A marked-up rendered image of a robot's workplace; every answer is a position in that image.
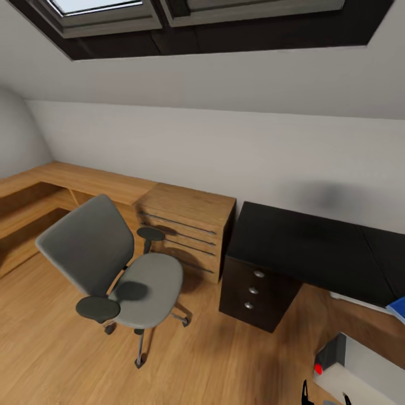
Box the swivel chair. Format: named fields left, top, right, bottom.
left=35, top=194, right=190, bottom=369

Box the folder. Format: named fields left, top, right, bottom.
left=386, top=297, right=405, bottom=324

